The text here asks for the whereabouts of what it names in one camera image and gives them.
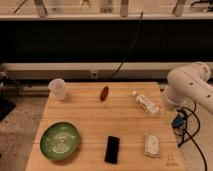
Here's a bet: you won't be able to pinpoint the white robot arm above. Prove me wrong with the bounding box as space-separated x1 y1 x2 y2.
162 62 213 124

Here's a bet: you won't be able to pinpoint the blue connector box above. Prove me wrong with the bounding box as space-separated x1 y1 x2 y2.
172 115 184 128

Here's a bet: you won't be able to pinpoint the small red-brown object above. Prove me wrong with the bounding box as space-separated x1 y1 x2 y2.
100 86 109 101

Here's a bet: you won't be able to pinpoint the black rectangular block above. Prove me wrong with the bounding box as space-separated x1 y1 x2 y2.
104 136 120 164

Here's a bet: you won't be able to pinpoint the green glass plate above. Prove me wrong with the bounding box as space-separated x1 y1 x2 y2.
40 122 80 161

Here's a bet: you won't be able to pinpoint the translucent plastic cup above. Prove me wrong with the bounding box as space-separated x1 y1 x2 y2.
48 78 66 100

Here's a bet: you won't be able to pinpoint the black object at left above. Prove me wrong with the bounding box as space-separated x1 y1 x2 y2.
0 71 16 121

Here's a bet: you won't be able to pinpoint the black floor cables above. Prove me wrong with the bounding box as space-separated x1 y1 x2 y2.
173 101 208 171

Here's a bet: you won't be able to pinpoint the black hanging cable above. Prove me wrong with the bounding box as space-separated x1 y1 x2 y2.
105 10 145 81

